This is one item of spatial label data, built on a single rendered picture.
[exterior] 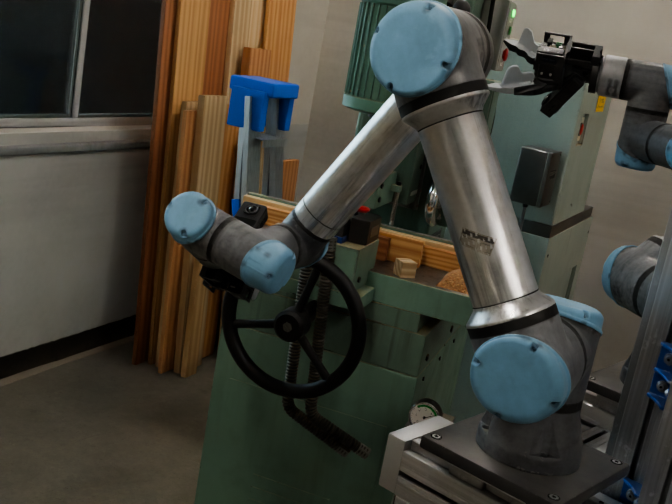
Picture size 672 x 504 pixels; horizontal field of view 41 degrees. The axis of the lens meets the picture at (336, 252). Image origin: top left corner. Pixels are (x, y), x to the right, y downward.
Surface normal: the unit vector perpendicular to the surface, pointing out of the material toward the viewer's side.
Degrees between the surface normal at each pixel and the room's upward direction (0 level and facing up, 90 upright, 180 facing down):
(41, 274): 90
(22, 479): 0
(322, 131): 90
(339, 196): 101
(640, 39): 90
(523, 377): 97
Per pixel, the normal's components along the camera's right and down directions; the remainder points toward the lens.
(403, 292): -0.33, 0.17
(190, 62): 0.88, 0.21
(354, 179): -0.19, 0.39
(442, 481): -0.66, 0.07
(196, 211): -0.20, -0.33
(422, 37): -0.48, 0.01
